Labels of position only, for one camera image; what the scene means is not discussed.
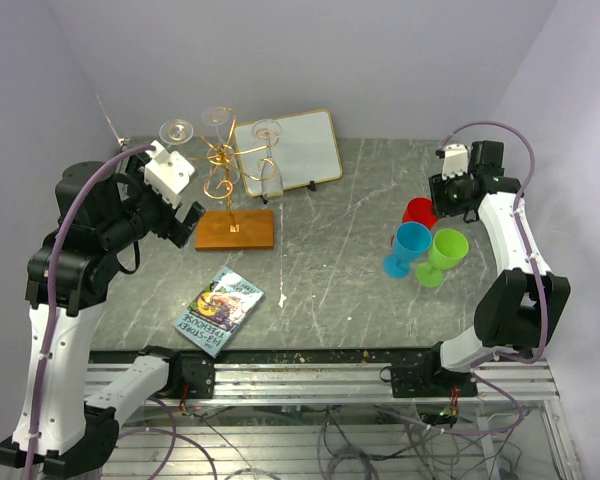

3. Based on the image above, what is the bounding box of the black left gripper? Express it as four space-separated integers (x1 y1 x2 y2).
100 148 205 251

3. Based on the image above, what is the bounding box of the red plastic goblet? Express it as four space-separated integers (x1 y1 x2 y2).
402 197 438 230

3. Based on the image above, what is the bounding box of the clear smooth wine glass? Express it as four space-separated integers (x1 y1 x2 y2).
201 106 240 184

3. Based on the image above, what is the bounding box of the clear ribbed wine glass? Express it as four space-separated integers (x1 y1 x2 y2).
159 119 194 145

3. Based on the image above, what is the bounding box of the blue plastic goblet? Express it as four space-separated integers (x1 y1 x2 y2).
383 221 432 279

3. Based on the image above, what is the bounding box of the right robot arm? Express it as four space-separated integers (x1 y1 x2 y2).
420 140 571 396

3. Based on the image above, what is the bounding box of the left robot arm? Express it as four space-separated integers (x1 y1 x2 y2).
0 143 204 479

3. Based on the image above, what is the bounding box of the wooden rack base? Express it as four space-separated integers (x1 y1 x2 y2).
194 209 274 251

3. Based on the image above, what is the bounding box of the green plastic goblet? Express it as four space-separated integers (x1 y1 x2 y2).
415 228 470 288

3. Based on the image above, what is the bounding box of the colourful treehouse book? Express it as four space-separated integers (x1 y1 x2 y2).
173 267 264 358

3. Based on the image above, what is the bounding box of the gold framed whiteboard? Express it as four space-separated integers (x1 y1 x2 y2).
234 109 343 197

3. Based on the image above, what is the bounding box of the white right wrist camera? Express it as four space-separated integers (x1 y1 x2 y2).
435 143 469 180

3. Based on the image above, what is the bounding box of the gold wire glass rack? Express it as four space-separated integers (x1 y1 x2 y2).
194 118 265 213

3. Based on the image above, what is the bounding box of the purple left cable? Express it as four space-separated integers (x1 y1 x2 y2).
22 144 216 480

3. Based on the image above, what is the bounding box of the aluminium rail frame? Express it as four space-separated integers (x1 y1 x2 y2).
74 349 583 479

